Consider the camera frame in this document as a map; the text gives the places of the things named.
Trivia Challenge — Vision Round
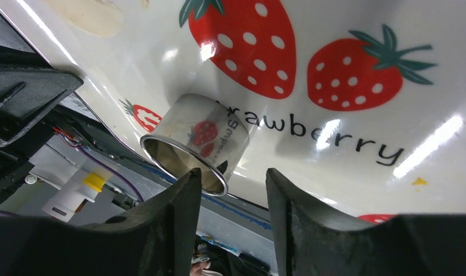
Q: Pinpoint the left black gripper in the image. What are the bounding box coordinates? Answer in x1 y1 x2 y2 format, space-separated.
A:
0 46 83 204

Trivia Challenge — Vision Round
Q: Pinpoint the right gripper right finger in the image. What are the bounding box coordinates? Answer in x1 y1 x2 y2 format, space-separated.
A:
265 168 466 275

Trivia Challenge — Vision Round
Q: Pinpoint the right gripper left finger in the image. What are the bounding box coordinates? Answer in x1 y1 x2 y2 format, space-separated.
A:
0 168 202 275

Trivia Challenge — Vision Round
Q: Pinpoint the white dough piece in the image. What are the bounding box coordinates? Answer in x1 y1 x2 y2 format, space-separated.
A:
45 0 124 38

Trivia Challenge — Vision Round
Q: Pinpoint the metal round cookie cutter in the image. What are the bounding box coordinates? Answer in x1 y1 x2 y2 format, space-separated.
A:
140 94 249 197

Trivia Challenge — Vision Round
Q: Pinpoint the strawberry pattern rectangular tray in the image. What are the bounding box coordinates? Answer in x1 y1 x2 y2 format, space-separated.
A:
0 1 466 220

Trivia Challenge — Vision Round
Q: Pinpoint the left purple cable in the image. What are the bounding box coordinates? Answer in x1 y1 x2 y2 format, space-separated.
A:
78 146 146 205

